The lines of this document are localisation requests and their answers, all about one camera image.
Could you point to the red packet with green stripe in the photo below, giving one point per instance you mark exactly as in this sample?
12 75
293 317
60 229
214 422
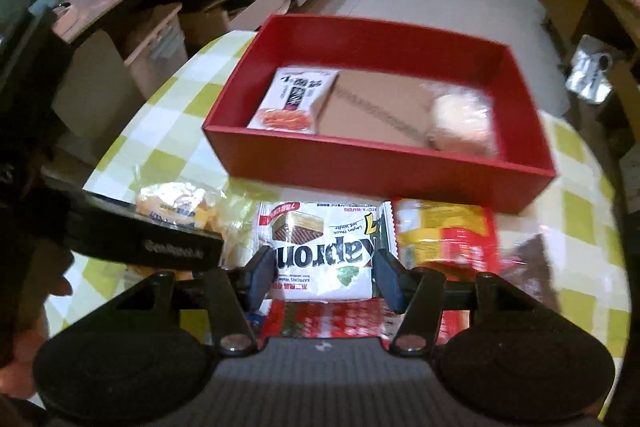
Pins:
325 319

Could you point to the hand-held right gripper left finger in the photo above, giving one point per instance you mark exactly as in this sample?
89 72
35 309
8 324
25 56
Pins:
262 277

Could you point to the person's left hand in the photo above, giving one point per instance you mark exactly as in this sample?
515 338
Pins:
25 377

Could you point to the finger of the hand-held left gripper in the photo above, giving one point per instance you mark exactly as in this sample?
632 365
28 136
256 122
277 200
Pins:
47 6

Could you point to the aluminium foil roll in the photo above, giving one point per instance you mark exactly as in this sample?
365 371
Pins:
590 72

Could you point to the waffles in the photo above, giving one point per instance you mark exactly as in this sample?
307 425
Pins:
175 202

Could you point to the green checked tablecloth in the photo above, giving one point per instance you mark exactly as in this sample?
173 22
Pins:
165 127

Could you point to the open cardboard box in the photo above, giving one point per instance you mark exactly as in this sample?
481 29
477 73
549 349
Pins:
235 7

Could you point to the white wafer packet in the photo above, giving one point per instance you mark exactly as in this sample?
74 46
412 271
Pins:
320 232

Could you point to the brown snack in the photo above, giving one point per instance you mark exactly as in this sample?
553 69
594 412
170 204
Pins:
530 267

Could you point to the white packet with orange picture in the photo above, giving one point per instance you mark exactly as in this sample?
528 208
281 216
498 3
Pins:
295 99

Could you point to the round bun in clear wrapper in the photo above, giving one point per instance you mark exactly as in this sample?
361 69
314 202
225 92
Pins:
462 122

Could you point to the beige cardboard box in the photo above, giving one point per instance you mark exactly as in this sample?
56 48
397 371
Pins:
157 47

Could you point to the yellow and red snack packet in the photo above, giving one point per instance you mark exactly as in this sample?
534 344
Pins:
445 232

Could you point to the red cardboard box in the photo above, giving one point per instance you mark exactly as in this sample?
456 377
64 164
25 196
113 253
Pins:
380 172

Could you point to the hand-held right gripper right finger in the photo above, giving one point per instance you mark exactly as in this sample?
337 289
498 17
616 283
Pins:
389 279

